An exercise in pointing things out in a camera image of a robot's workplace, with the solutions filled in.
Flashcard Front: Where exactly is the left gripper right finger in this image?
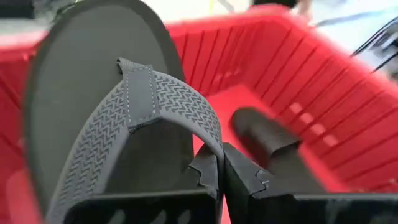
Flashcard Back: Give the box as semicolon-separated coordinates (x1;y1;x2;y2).
223;142;398;224

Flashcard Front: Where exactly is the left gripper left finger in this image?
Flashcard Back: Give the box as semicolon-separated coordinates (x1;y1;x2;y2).
63;143;223;224

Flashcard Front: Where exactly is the black rubber slide sandal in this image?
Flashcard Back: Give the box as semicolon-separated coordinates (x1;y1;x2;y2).
229;107;326;194

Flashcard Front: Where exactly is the black flip-flop white stripe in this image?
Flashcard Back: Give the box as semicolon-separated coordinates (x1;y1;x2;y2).
23;0;225;224

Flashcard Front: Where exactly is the large red plastic bin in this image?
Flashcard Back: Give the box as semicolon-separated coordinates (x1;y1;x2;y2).
0;4;398;224

